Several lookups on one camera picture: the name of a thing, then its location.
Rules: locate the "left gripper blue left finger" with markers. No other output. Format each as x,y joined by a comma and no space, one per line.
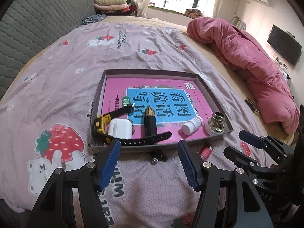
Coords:
105,165

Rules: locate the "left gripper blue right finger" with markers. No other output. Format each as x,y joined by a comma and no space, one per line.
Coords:
191,163

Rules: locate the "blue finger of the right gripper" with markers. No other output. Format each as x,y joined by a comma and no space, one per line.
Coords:
238,158
253,140

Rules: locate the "red lighter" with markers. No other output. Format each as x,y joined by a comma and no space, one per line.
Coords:
205,152

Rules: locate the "black key fob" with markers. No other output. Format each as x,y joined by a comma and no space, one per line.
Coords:
157,156

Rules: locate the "white pill bottle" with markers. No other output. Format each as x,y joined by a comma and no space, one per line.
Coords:
192,125

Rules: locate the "yellow black wrist watch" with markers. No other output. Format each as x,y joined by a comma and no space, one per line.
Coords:
101,124

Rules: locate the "black gold lipstick tube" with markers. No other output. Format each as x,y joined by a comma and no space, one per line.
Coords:
150,125

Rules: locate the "black mattress brand label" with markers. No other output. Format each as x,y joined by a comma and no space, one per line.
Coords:
252,106

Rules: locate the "white earbuds case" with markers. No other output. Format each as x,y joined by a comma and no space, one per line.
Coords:
120,128

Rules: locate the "pink rolled quilt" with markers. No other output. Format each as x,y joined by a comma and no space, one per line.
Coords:
241,52

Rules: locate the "grey cardboard box tray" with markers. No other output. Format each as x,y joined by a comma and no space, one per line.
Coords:
203,85

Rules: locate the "pink and blue book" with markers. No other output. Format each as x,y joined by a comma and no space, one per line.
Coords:
173,101

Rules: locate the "pink strawberry print bedsheet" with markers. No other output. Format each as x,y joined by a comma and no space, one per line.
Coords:
45,118

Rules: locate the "dark patterned cloth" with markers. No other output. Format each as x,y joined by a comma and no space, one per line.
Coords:
93,19

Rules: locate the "stack of folded clothes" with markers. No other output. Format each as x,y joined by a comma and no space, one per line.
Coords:
111,8

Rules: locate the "grey quilted headboard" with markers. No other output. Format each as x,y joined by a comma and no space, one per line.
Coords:
29,26

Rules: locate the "wall mounted television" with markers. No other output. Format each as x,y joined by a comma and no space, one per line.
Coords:
285,44

